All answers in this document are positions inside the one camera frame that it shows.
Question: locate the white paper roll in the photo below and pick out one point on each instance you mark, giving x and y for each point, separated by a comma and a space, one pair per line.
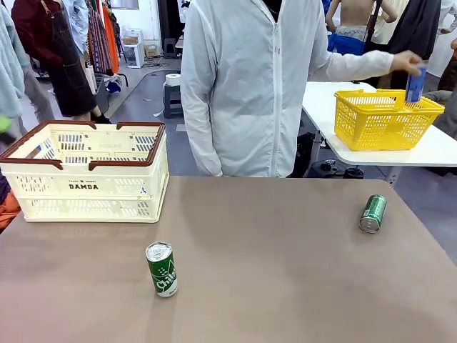
173, 79

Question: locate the person's right forearm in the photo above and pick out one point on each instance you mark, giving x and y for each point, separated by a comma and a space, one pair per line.
203, 150

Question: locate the green can with white print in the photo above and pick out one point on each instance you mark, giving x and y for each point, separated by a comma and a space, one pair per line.
164, 275

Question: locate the person's left forearm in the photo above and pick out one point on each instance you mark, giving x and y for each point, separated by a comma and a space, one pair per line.
353, 66

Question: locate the orange cloth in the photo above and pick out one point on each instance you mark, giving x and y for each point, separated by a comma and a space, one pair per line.
7, 214

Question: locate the mannequin in blue shorts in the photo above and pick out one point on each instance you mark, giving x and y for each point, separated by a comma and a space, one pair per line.
351, 18

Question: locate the cardboard box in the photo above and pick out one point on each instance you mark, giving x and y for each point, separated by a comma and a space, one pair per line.
151, 50

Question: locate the light blue fleece garment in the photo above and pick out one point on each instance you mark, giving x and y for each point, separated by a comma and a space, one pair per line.
10, 71

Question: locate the patterned hanging garment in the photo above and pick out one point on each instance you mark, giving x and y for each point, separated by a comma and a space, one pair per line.
98, 35

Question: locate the person's left hand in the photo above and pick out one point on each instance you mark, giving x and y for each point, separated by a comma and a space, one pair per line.
405, 61

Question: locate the white side table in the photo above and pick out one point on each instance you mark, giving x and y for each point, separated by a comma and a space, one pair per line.
439, 150

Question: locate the black chair base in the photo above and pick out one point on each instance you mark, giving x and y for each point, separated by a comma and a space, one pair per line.
335, 168

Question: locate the small white cabinet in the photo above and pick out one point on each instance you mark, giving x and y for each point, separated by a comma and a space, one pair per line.
135, 55

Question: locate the person in white jacket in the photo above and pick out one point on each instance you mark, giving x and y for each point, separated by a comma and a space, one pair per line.
242, 89

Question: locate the blue drink can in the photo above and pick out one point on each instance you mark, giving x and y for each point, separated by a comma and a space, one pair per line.
416, 85

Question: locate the mannequin in dark apron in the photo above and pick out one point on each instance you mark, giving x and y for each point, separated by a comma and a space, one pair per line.
68, 71

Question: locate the beige hanging garment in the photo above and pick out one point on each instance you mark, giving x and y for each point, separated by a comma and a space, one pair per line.
389, 21

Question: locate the dark green drink can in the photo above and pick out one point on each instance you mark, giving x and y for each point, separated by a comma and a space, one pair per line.
374, 211

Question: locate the cream plastic shopping basket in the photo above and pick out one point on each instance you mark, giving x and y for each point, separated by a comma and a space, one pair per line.
89, 200

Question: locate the orange hanging garment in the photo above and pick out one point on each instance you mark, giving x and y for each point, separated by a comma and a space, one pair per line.
111, 39

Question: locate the grey plastic stool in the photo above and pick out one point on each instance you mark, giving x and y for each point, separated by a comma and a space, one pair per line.
173, 103

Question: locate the dark hanging coat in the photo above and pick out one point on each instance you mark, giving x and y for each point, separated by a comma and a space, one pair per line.
414, 25

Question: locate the yellow plastic basket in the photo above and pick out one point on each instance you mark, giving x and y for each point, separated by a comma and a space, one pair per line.
375, 128

